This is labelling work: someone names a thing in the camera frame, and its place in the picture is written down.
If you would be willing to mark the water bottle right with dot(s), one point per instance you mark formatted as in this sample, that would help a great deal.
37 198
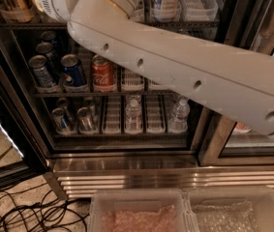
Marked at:
179 116

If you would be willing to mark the red cola can front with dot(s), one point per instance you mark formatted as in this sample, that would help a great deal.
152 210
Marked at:
103 73

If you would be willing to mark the open fridge door left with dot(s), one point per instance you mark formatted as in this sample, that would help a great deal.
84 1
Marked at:
31 164

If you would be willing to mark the steel fridge base grille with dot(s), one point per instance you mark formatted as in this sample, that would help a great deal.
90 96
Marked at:
80 177

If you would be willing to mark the silver can bottom left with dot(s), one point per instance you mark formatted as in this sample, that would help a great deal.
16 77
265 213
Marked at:
60 120

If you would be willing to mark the clear bin white wrap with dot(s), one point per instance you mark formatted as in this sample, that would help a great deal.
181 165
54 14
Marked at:
240 209

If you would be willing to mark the white empty can tray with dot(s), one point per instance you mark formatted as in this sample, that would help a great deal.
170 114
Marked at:
131 81

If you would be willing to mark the clear bin pink wrap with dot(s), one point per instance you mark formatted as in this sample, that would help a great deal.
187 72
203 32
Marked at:
139 210

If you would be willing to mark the blue cola can front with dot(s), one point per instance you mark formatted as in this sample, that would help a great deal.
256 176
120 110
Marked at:
73 70

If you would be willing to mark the white empty tray top right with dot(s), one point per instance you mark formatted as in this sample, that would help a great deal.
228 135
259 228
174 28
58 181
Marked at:
199 10

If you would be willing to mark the water bottle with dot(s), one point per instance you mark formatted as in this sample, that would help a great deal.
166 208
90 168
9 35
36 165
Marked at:
179 116
133 116

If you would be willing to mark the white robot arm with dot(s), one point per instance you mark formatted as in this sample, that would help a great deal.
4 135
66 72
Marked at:
234 82

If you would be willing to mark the water bottle centre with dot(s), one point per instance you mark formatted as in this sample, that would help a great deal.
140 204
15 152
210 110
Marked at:
133 116

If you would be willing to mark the dark can middle row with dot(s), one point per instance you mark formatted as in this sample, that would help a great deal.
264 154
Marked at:
52 57

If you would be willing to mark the silver blue can front left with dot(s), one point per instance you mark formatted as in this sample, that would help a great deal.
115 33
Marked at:
40 69

